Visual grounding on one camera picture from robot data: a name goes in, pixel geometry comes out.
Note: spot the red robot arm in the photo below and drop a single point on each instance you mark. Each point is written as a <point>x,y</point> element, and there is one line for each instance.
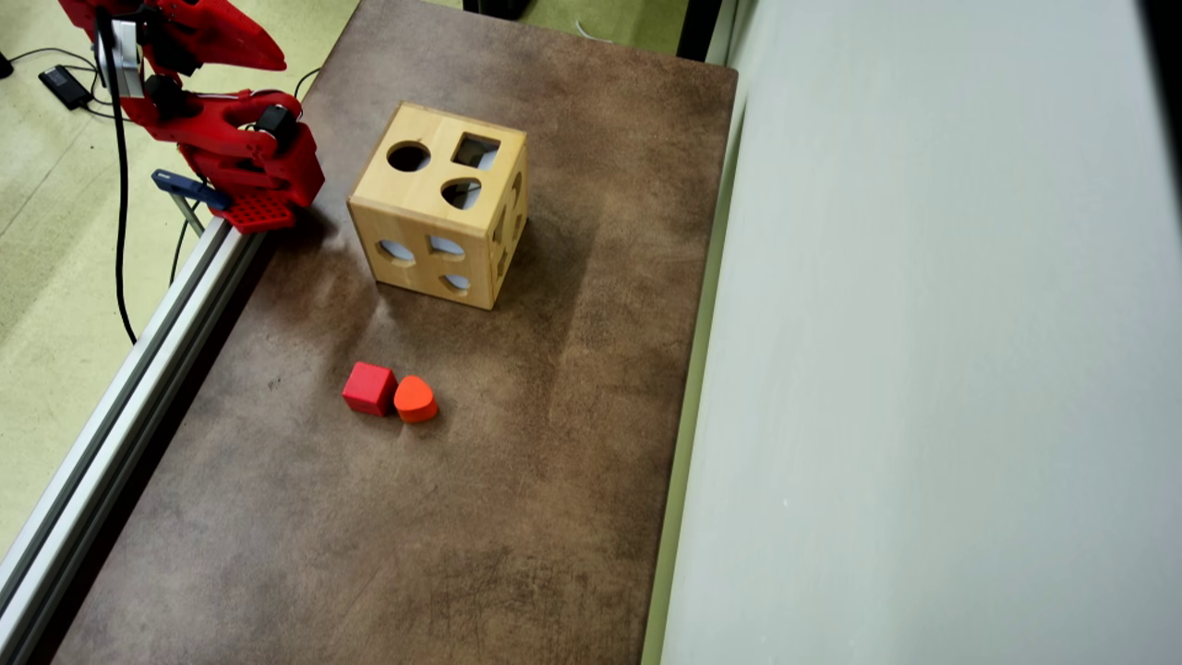
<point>277,171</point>

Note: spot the black power adapter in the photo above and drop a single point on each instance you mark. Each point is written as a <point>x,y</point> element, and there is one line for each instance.
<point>65,85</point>

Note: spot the blue clamp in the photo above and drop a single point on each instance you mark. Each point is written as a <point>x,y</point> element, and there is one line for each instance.
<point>189,187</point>

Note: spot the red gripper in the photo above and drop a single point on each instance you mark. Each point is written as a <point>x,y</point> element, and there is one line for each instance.
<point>189,31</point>

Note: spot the black object on floor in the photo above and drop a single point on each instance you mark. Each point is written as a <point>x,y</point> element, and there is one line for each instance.
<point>497,7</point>

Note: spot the orange rounded wooden block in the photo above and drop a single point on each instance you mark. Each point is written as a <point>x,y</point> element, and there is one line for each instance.
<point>416,399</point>

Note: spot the red wooden cube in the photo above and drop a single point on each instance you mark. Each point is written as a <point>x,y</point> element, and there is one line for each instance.
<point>369,388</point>

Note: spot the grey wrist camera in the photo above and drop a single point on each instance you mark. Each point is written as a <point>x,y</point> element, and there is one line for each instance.
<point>129,65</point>

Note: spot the wooden shape sorter box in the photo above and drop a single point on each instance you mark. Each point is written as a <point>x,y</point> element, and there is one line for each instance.
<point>420,222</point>

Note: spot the aluminium profile rail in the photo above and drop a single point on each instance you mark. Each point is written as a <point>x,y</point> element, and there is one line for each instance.
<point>138,369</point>

